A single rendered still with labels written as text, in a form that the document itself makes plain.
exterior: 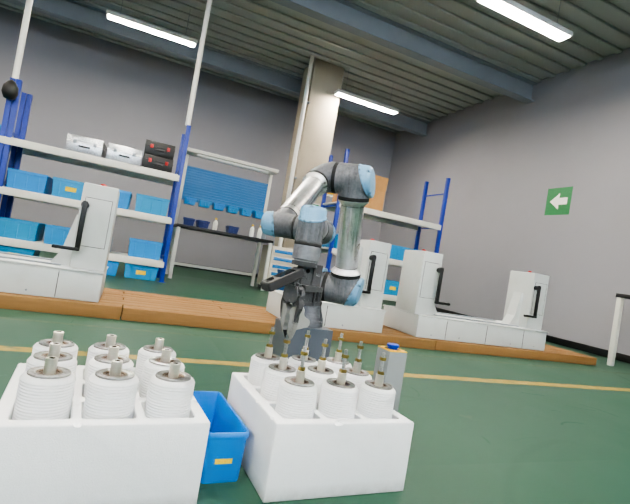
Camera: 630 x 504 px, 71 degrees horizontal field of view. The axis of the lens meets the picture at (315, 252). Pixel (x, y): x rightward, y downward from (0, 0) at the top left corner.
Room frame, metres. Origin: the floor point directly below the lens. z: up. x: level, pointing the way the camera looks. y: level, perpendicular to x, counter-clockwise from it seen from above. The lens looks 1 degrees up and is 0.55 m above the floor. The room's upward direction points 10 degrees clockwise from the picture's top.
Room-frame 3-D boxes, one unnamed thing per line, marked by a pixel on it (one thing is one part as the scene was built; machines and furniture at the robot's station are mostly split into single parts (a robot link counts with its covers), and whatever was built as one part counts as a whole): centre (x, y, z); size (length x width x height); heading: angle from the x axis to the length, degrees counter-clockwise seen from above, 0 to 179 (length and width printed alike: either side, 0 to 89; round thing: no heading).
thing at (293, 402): (1.11, -0.02, 0.16); 0.10 x 0.10 x 0.18
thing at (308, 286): (1.22, 0.02, 0.49); 0.09 x 0.08 x 0.12; 124
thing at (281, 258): (6.99, 0.52, 0.34); 0.57 x 0.47 x 0.69; 23
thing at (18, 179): (5.05, 3.31, 0.89); 0.50 x 0.38 x 0.21; 23
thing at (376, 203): (6.67, -0.48, 1.70); 0.71 x 0.54 x 0.51; 116
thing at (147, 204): (5.53, 2.11, 0.89); 0.50 x 0.38 x 0.21; 23
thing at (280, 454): (1.26, -0.07, 0.09); 0.39 x 0.39 x 0.18; 25
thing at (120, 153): (5.35, 2.47, 1.42); 0.42 x 0.37 x 0.20; 26
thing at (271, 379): (1.21, 0.03, 0.16); 0.10 x 0.10 x 0.18
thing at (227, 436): (1.19, 0.19, 0.06); 0.30 x 0.11 x 0.12; 26
